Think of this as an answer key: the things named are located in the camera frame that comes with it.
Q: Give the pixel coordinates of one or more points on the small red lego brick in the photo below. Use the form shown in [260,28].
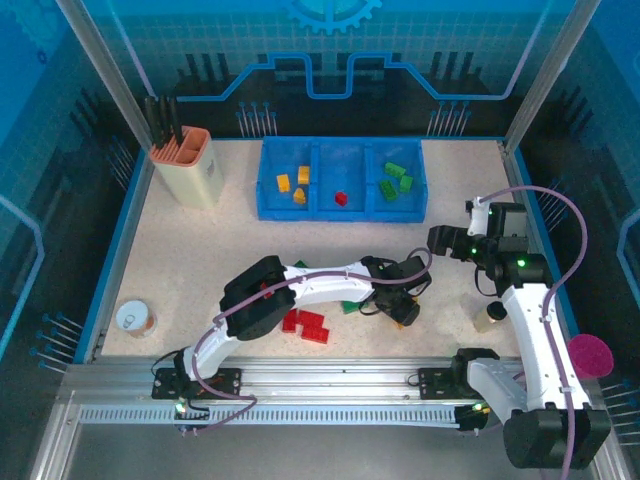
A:
[341,198]

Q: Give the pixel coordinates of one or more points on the yellow lego slope brick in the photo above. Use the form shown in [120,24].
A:
[299,195]

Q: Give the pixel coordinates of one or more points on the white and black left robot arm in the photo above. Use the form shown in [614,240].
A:
[330,292]

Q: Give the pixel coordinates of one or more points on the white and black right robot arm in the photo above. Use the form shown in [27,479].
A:
[532,340]

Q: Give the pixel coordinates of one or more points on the small bottle with black cap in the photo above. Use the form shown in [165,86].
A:
[487,320]

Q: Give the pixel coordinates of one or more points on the magenta hourglass-shaped cup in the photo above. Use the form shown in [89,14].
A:
[592,356]

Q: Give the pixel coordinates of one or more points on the black controller box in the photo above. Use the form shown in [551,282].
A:
[472,417]

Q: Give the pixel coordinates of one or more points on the cream utensil holder pink rim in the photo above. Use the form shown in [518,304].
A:
[197,175]

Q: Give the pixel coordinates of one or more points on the tin can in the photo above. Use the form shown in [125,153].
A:
[135,320]

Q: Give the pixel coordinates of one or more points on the aluminium side rail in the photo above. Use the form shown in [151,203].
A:
[520,190]
[122,250]

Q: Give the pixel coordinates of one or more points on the aluminium front rail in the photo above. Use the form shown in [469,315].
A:
[325,380]

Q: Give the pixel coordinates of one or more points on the aluminium frame post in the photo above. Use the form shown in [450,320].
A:
[550,75]
[100,65]

